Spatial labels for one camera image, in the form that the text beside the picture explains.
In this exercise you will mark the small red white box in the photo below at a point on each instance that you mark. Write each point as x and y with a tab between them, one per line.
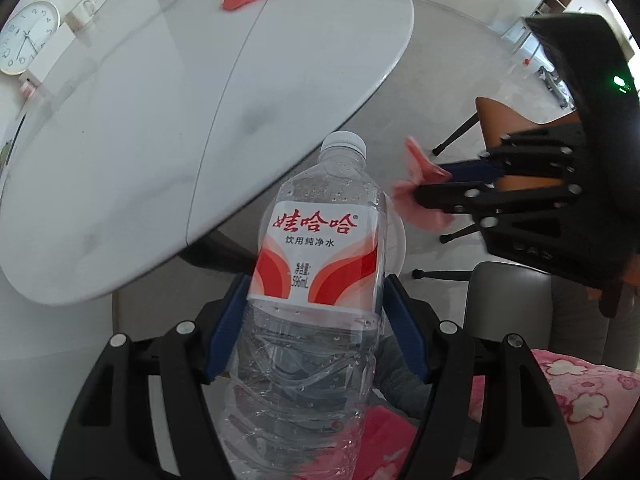
27	89

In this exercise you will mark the white round trash bin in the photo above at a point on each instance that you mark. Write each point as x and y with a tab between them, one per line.
398	240

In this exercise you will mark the white printed poster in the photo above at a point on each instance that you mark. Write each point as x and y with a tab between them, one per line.
9	145

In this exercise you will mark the pink wrapper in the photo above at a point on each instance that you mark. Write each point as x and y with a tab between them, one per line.
419	160

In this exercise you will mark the person's right hand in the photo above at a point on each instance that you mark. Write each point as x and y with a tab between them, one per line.
632	285

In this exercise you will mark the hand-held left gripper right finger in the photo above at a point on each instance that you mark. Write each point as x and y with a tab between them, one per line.
406	330

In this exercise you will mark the pink floral garment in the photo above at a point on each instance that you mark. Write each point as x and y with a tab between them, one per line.
590	400

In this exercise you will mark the white mug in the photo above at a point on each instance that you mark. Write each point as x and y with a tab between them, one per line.
80	17

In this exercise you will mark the clear plastic water bottle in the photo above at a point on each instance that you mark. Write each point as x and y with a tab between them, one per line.
310	260

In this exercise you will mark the brown chair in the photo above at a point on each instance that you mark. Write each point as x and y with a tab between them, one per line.
505	120

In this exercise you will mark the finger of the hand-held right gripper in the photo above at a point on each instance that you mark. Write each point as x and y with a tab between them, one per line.
470	170
450	196

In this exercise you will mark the grey chair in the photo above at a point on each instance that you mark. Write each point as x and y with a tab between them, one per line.
505	305

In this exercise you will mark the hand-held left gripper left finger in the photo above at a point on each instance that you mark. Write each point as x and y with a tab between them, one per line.
225	330

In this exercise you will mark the round white wall clock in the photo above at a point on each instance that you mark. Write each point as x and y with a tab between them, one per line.
25	37

